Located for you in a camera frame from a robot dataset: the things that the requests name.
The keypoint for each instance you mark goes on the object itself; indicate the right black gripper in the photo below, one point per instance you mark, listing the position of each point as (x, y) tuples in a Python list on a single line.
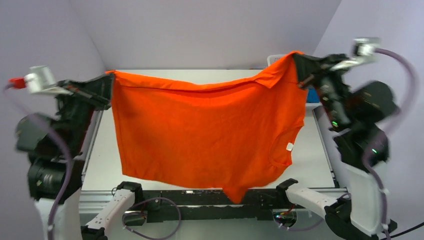
[(308, 67)]

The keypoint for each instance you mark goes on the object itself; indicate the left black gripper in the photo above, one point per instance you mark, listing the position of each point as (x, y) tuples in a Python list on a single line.
[(98, 90)]

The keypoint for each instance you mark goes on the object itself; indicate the orange t shirt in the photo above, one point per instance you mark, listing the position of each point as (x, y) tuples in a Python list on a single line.
[(233, 135)]

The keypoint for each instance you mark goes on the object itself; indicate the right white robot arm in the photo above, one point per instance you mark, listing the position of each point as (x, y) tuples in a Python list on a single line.
[(362, 145)]

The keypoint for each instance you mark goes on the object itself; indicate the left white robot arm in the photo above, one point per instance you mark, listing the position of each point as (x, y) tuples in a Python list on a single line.
[(52, 146)]

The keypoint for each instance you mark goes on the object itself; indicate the blue t shirt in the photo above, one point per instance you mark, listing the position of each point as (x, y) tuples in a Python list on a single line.
[(312, 96)]

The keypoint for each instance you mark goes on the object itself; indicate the white plastic laundry basket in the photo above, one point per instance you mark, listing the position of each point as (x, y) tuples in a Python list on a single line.
[(274, 58)]

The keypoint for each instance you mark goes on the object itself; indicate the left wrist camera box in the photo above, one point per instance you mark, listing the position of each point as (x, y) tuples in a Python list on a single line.
[(39, 81)]

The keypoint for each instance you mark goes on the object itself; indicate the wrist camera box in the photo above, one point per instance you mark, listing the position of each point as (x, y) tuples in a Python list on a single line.
[(364, 52), (39, 81)]

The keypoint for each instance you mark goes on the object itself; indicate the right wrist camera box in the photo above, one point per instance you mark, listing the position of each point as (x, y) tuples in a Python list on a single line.
[(364, 52)]

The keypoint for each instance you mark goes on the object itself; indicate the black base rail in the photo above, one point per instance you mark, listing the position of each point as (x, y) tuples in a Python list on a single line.
[(212, 205)]

